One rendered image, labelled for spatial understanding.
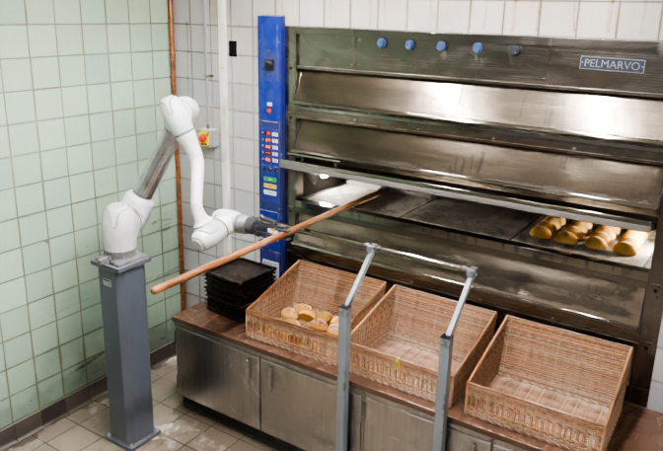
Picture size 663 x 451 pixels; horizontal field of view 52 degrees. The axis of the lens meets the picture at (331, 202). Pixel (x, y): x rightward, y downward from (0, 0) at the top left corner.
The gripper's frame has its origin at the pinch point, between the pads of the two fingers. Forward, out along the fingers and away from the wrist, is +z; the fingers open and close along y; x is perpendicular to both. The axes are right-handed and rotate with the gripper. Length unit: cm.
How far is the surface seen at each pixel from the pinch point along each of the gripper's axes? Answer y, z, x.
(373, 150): -33, 15, -53
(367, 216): 2, 13, -54
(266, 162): -17, -50, -50
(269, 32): -87, -48, -50
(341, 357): 48, 38, 6
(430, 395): 58, 77, -4
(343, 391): 64, 39, 6
